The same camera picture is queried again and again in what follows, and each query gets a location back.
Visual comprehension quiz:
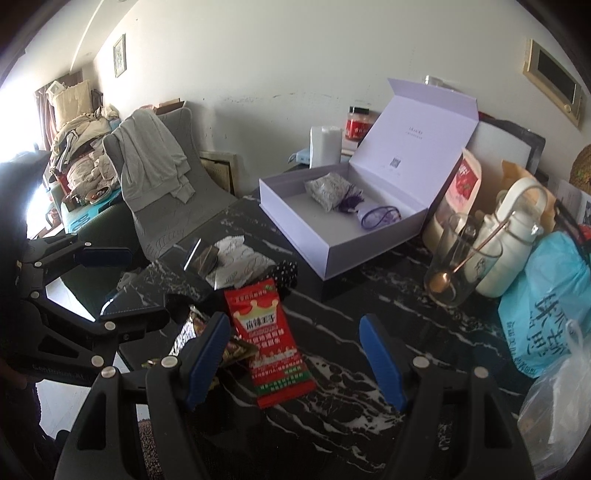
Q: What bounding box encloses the black fabric pouch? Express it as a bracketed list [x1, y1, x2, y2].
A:
[95, 258, 218, 324]

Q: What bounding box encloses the green sofa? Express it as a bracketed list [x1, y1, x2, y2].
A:
[60, 203, 144, 278]

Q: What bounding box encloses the white patterned snack packet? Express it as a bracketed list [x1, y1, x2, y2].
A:
[304, 172, 354, 212]

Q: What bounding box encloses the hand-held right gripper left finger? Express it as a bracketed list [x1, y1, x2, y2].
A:
[54, 312, 232, 480]

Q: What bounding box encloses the silver foil snack packet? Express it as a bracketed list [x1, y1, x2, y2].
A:
[168, 307, 218, 365]

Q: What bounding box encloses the grey sweater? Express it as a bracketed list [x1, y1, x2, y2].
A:
[111, 109, 195, 213]

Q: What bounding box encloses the red snack packet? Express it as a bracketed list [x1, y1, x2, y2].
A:
[224, 277, 317, 410]

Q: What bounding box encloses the white board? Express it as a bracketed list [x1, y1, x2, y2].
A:
[466, 121, 532, 176]

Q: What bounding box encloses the white paper towel roll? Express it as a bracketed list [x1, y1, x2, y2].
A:
[309, 124, 342, 169]

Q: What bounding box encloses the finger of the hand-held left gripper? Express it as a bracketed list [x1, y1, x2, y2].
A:
[21, 286, 170, 372]
[18, 233, 133, 289]

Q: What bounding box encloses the leaning framed picture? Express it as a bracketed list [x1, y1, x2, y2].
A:
[199, 150, 241, 197]

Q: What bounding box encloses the woven straw hat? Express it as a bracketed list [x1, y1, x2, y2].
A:
[570, 144, 591, 190]

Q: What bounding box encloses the small wall picture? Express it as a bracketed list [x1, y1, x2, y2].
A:
[113, 34, 127, 78]

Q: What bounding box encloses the white fruit print packet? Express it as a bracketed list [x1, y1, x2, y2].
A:
[205, 234, 278, 291]

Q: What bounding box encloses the pile of clothes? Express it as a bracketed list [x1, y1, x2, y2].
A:
[46, 79, 122, 206]

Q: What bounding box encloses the printed paper sheet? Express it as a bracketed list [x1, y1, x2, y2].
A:
[554, 180, 591, 222]

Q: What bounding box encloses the copper spoon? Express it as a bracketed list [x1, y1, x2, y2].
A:
[427, 222, 513, 294]

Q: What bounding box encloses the blue plastic bag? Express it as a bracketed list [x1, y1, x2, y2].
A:
[498, 231, 591, 379]

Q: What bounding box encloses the white kettle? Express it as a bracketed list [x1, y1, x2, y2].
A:
[471, 176, 561, 298]

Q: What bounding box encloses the grey leaf pattern chair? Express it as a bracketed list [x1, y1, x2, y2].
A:
[102, 102, 241, 266]

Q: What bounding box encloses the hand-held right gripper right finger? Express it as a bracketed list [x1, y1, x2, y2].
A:
[359, 315, 536, 480]

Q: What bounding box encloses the red white food pouch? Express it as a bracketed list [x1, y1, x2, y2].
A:
[436, 148, 483, 222]

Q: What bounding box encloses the clear plastic bag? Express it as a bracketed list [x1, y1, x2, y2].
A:
[517, 323, 591, 480]

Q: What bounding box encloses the red jar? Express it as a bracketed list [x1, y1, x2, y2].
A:
[345, 105, 376, 141]

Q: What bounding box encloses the purple cord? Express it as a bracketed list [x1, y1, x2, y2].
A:
[358, 204, 402, 232]

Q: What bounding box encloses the black polka dot cloth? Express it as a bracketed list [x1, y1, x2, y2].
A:
[268, 259, 300, 289]

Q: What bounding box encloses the wooden window frame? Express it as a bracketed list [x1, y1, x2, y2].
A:
[523, 39, 587, 129]

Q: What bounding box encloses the glass cup with spoon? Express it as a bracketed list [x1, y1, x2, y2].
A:
[424, 212, 504, 309]

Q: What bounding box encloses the lavender cardboard gift box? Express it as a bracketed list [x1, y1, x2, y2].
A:
[259, 78, 481, 281]

